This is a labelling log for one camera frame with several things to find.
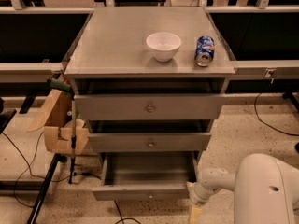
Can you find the black metal stand leg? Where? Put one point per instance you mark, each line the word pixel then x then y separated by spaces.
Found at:
pixel 44 189

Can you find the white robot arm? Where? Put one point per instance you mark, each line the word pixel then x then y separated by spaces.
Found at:
pixel 266 190

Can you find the grey top drawer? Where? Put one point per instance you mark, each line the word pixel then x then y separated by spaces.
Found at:
pixel 149 106

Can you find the grey bottom drawer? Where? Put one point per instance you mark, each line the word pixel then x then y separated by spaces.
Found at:
pixel 146 176

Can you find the open cardboard box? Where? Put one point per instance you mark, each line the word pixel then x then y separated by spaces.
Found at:
pixel 54 117

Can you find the grey three-drawer cabinet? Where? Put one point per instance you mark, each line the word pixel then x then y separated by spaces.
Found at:
pixel 112 57

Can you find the grey drawer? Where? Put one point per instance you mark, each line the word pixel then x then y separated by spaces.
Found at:
pixel 149 106
pixel 146 176
pixel 143 142

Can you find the blue soda can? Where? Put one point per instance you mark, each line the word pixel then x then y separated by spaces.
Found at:
pixel 204 52

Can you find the grey middle drawer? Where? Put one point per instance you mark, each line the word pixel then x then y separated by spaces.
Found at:
pixel 143 142

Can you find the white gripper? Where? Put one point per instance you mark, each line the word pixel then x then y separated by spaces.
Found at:
pixel 195 197

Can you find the green-handled metal pole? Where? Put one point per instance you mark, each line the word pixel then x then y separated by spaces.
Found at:
pixel 72 131

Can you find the white bowl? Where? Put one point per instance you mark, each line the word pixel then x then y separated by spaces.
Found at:
pixel 163 46

